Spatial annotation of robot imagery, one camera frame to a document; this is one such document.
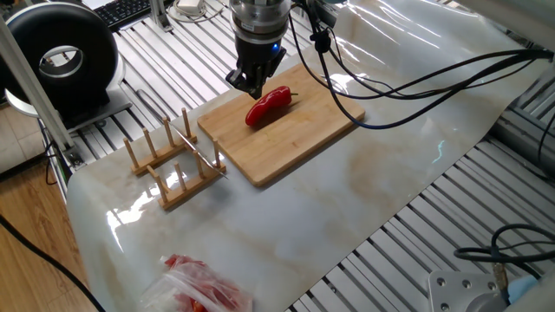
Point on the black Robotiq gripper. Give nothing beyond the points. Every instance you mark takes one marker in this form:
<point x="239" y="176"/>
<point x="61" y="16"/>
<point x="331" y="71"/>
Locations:
<point x="258" y="54"/>

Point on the steel kitchen knife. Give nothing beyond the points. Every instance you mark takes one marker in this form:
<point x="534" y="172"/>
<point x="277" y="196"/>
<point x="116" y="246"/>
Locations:
<point x="195" y="145"/>

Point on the red chili pepper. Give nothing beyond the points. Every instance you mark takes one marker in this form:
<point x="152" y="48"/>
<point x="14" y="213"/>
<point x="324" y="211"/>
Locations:
<point x="266" y="104"/>

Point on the clear bag with chili pieces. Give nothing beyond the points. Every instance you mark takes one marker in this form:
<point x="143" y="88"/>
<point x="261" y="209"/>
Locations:
<point x="204" y="288"/>

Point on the bamboo cutting board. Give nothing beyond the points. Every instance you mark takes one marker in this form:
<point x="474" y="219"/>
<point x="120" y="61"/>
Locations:
<point x="286" y="143"/>

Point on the wooden peg rack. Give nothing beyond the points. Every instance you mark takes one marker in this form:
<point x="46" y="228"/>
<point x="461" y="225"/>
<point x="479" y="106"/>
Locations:
<point x="186" y="188"/>

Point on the marble pattern table mat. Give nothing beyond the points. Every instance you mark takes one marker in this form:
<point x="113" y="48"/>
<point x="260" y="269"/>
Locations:
<point x="282" y="225"/>

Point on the black keyboard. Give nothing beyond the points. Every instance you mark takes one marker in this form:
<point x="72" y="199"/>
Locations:
<point x="121" y="11"/>

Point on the white round lamp base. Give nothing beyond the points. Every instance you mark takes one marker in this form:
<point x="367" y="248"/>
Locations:
<point x="19" y="108"/>

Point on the short aluminium profile post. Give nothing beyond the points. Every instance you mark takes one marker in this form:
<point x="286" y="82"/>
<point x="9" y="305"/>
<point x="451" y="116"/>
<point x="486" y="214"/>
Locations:
<point x="160" y="17"/>

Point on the grey device base plate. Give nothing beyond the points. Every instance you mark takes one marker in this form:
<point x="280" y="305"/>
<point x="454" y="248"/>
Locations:
<point x="115" y="106"/>

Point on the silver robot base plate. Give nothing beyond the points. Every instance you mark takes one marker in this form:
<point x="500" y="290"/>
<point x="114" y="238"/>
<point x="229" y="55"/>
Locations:
<point x="459" y="290"/>

